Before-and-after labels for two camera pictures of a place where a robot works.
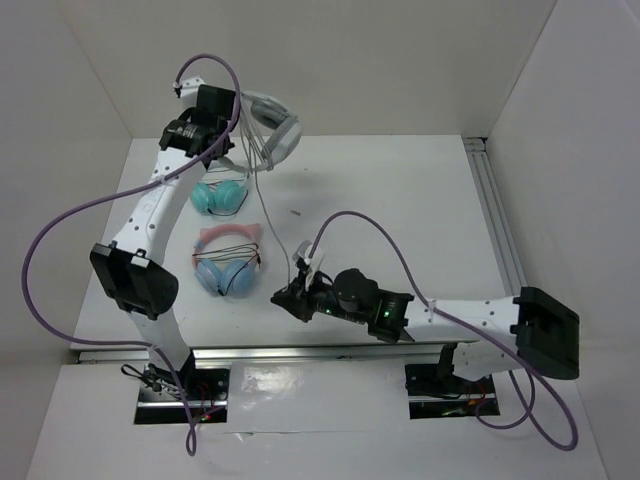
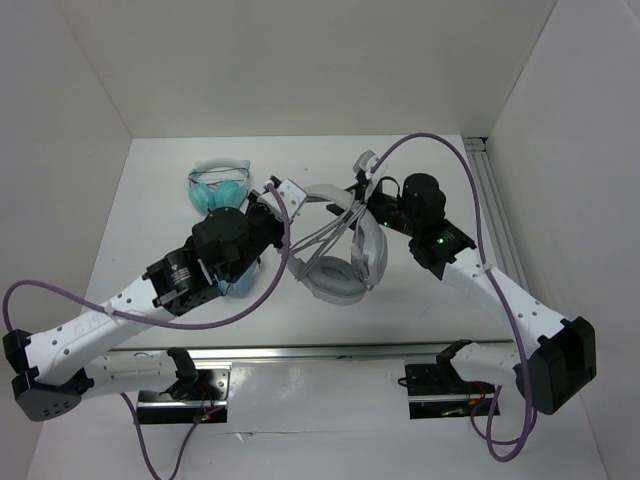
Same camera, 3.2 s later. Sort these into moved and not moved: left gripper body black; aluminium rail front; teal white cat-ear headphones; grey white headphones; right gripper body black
Moved: right gripper body black; grey white headphones; left gripper body black
Not moved: aluminium rail front; teal white cat-ear headphones
